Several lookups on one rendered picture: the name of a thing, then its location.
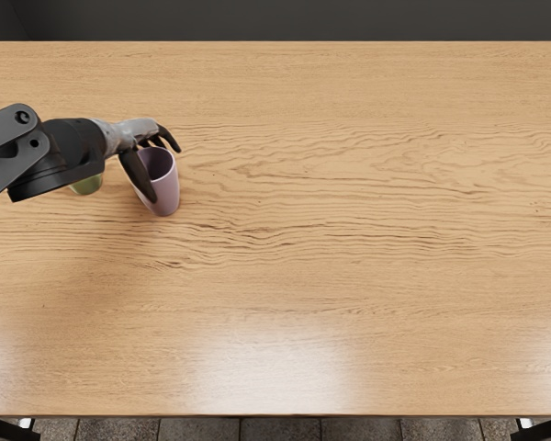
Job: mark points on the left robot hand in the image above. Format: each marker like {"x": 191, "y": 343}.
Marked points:
{"x": 128, "y": 133}

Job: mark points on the lilac cup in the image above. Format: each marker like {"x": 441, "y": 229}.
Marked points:
{"x": 165, "y": 188}

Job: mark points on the green cup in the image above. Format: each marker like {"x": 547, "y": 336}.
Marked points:
{"x": 88, "y": 185}

